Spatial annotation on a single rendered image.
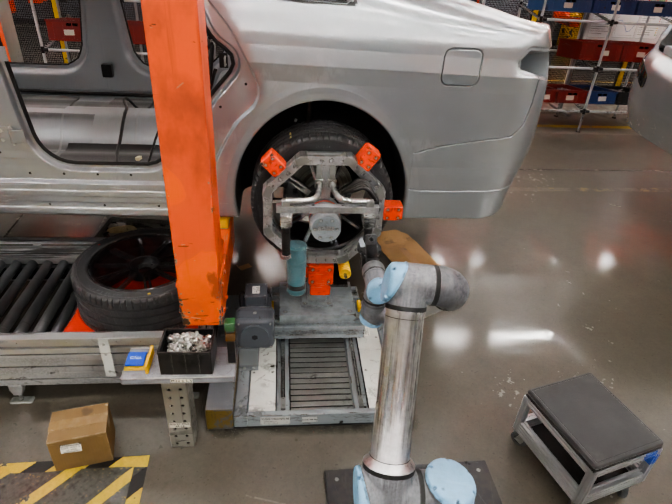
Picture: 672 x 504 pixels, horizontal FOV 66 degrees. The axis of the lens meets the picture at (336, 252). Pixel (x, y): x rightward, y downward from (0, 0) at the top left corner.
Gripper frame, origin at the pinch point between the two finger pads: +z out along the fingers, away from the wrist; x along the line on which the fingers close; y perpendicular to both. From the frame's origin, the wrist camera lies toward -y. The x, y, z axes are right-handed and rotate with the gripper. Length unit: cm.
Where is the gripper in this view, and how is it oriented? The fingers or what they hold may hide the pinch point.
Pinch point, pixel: (366, 238)
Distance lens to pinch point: 220.9
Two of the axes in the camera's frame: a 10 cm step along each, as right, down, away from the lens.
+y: -0.6, 8.5, 5.3
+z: -0.9, -5.3, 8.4
